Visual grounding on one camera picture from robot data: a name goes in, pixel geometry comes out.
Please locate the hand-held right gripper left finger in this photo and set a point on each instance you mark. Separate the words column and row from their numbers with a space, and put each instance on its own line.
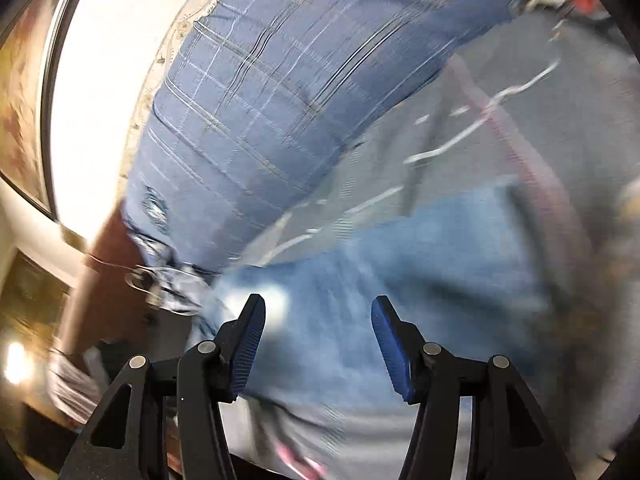
column 246, row 350

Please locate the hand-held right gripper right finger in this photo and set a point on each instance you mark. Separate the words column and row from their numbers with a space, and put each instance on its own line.
column 392, row 355

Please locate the blue jeans pants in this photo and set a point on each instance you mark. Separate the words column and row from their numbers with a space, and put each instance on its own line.
column 400, row 270

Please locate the blue plaid bed sheet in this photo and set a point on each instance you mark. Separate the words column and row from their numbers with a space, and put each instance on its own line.
column 280, row 85

